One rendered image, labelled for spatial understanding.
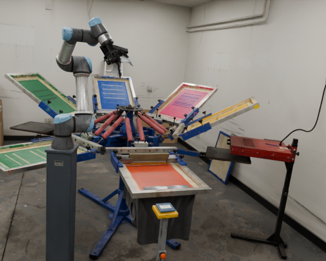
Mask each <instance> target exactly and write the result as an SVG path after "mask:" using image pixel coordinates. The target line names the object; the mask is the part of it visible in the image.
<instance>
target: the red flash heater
mask: <svg viewBox="0 0 326 261"><path fill-rule="evenodd" d="M230 143H231V145H230V154H234V155H241V156H249V157H256V158H263V159H268V160H275V161H282V162H290V161H292V157H293V152H294V149H293V148H292V147H291V146H290V144H288V146H286V145H285V144H284V143H283V142H282V143H281V146H279V144H280V142H279V141H270V140H263V139H255V138H247V137H240V136H232V135H230ZM266 143H268V144H266ZM269 144H273V145H276V146H273V145H269Z"/></svg>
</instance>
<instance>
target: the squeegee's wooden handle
mask: <svg viewBox="0 0 326 261"><path fill-rule="evenodd" d="M168 157H169V153H129V158H132V162H143V161H166V162H167V158H168Z"/></svg>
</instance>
